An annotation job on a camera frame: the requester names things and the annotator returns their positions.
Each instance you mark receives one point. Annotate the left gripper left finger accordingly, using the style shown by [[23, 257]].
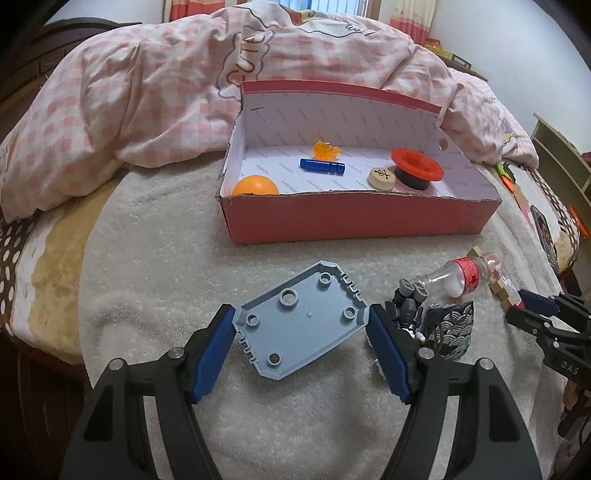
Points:
[[110, 439]]

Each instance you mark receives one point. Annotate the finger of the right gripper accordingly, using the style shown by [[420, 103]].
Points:
[[564, 351], [570, 309]]

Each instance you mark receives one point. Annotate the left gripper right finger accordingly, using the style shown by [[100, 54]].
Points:
[[491, 440]]

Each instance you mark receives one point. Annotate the wooden clothespin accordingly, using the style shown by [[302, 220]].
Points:
[[496, 281]]

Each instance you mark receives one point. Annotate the black wave pattern pouch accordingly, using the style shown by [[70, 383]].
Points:
[[448, 329]]

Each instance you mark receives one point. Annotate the clear plastic bottle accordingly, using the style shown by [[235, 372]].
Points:
[[461, 276]]

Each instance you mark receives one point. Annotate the grey toy plate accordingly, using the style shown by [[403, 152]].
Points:
[[297, 322]]

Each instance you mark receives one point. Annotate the black tape roll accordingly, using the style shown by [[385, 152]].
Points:
[[410, 180]]

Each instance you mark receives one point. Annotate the red plastic disc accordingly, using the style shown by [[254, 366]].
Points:
[[417, 164]]

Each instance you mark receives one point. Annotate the round wooden chess piece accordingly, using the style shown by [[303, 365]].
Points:
[[382, 179]]

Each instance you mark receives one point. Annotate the orange ping pong ball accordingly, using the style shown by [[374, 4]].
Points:
[[255, 185]]

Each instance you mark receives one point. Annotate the blue toy cylinder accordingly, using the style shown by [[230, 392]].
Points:
[[323, 167]]

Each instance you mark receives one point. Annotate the orange translucent toy piece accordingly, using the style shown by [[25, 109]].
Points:
[[324, 151]]

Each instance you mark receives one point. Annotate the small robot toy figure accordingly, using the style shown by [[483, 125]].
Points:
[[406, 304]]

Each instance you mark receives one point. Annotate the smartphone on bed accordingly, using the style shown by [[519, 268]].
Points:
[[544, 234]]

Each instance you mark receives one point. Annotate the wooden shelf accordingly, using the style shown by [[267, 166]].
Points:
[[563, 168]]

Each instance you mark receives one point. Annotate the orange green utility knife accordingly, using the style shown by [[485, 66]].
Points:
[[506, 177]]

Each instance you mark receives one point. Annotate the polka dot bed sheet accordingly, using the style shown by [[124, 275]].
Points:
[[41, 263]]

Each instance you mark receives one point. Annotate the wooden side table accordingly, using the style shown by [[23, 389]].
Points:
[[451, 59]]

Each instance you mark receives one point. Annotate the red cardboard box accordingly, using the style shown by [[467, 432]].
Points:
[[278, 124]]

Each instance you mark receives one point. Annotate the right floral curtain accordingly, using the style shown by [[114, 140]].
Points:
[[414, 17]]

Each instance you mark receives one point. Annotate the floral curtain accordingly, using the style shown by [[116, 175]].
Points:
[[185, 8], [414, 17]]

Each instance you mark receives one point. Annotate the pink checkered duvet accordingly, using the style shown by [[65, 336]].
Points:
[[151, 95]]

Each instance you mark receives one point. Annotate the window with bars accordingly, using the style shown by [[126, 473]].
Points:
[[351, 7]]

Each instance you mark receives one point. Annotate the dark wooden headboard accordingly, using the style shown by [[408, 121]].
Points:
[[35, 63]]

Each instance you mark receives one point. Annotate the left floral curtain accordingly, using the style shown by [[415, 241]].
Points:
[[185, 8]]

